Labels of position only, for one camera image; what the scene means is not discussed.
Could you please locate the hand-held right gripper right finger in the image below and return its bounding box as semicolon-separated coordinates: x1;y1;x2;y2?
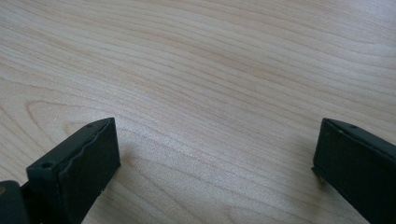
311;117;396;224

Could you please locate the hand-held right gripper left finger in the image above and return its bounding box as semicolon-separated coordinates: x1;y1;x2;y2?
25;117;121;224

